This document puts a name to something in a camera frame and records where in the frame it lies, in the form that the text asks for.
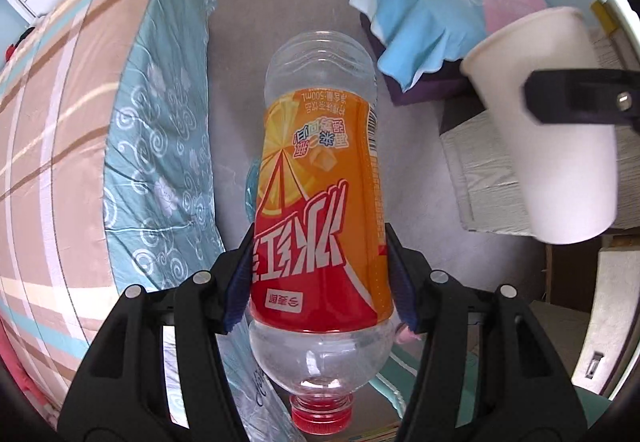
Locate blue printed cloth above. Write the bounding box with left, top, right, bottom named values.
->
left=345, top=0, right=488, bottom=90

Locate purple stool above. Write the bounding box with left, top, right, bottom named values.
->
left=360, top=15, right=481, bottom=107

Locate red black toy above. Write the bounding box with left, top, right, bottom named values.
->
left=4, top=26, right=32, bottom=62

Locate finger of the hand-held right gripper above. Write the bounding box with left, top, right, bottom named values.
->
left=522, top=69, right=640, bottom=128

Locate orange label plastic bottle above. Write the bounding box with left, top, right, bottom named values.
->
left=247, top=30, right=401, bottom=435

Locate teal floral bed cover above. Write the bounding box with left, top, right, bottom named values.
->
left=102, top=0, right=226, bottom=303

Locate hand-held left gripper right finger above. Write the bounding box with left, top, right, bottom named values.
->
left=382, top=222, right=588, bottom=442

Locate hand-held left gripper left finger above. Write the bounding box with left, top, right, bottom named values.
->
left=55, top=222, right=256, bottom=442

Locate red cloth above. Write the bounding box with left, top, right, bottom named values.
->
left=0, top=322, right=56, bottom=423

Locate bed with striped cover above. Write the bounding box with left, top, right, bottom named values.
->
left=0, top=0, right=186, bottom=403

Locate white paper cup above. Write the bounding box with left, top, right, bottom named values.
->
left=460, top=6, right=621, bottom=244

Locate teal bin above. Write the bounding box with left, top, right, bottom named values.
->
left=372, top=344, right=426, bottom=418

